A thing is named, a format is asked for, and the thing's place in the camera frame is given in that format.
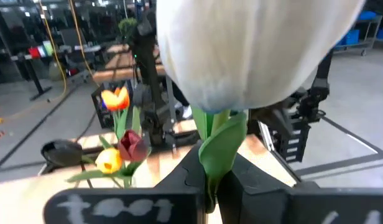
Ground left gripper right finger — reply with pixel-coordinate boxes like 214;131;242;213
216;154;383;224

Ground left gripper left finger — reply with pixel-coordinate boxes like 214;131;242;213
44;141;208;224

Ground red and yellow tulip bunch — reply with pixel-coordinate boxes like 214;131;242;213
65;147;130;189

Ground dark red tulip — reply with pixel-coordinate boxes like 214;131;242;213
117;129;150;187

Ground orange yellow tulip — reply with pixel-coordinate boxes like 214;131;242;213
100;86;139;187

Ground white blue tulip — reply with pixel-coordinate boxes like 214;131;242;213
155;0;365;215

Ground clear glass vase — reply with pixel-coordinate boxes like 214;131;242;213
119;174;139;189

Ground black controller box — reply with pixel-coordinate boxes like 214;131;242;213
256;108;311;163

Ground wooden workbench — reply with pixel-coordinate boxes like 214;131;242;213
91;43;167;83

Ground blue storage bins rack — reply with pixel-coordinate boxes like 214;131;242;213
334;11;383;57

